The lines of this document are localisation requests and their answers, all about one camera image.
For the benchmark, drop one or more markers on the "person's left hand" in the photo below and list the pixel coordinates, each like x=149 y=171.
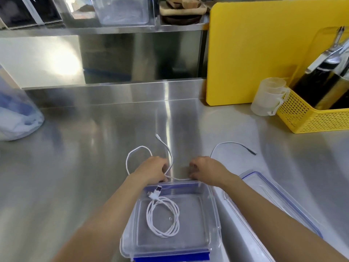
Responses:
x=148 y=169

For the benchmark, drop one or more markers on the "person's right hand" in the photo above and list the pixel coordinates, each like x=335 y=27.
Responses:
x=210 y=170

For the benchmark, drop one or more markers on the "person's left fingers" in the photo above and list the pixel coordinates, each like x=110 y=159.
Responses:
x=165 y=167

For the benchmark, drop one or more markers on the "person's right fingers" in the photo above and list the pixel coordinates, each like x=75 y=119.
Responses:
x=194 y=169

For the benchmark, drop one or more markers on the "person's right forearm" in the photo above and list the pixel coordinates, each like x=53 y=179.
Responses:
x=275 y=215

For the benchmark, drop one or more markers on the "person's left forearm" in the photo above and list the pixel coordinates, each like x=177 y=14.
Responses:
x=106 y=215

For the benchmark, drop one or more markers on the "clear plastic container blue clips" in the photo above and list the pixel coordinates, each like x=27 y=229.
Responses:
x=190 y=215

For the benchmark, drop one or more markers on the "clear container lid blue seal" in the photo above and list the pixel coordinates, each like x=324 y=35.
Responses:
x=272 y=193

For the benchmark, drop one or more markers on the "clear plastic measuring cup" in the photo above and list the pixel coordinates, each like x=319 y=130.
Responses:
x=263 y=107
x=272 y=83
x=268 y=94

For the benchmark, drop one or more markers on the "yellow perforated plastic basket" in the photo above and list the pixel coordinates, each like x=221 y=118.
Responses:
x=305 y=117

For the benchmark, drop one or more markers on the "yellow cutting board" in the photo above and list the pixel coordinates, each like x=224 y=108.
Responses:
x=259 y=51

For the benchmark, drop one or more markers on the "dark oil bottle metal spout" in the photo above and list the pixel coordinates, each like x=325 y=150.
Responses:
x=310 y=84

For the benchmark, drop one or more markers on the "stainless steel shelf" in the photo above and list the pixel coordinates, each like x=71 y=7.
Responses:
x=109 y=29

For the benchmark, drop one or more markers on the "clear bag with blue cloths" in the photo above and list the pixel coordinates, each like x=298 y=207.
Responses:
x=19 y=117

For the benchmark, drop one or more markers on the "stack of wooden plates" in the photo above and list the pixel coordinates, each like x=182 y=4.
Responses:
x=182 y=10

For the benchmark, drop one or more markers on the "clear plastic storage bin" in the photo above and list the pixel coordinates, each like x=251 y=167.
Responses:
x=122 y=10

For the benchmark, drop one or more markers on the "dark bottle with metal cap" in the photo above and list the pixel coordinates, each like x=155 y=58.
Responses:
x=339 y=90

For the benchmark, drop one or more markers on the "black box with white stripe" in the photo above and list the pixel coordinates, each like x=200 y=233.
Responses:
x=24 y=10

